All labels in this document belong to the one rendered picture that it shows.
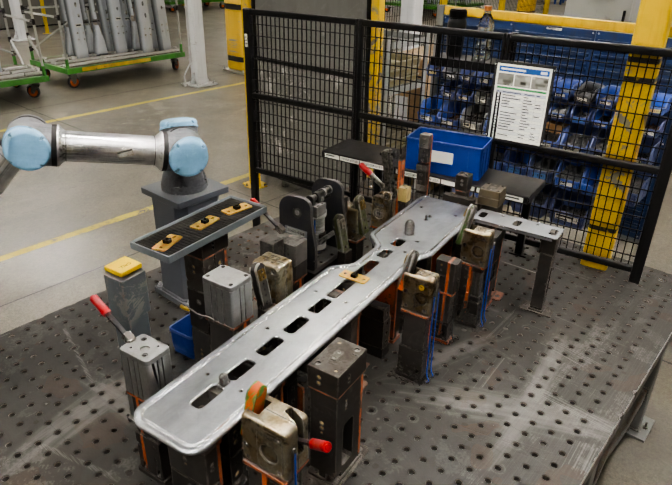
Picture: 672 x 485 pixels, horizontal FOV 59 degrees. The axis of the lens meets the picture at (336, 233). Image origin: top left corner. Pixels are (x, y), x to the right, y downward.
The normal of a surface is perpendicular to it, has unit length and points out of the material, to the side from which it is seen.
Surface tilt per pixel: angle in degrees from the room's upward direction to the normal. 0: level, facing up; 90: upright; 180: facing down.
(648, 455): 0
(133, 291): 90
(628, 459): 0
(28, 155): 88
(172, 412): 0
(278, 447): 90
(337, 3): 91
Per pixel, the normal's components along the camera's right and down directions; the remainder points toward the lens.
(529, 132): -0.54, 0.36
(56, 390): 0.02, -0.90
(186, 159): 0.48, 0.42
